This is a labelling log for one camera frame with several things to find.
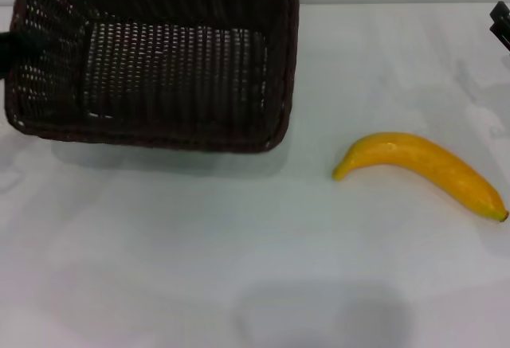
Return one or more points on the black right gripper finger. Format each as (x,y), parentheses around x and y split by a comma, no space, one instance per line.
(503,21)

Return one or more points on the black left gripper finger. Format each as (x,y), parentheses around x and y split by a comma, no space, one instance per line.
(12,47)

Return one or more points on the black woven plastic basket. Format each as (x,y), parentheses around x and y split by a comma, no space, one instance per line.
(179,85)

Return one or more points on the yellow banana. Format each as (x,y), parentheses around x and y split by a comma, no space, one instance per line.
(430,159)

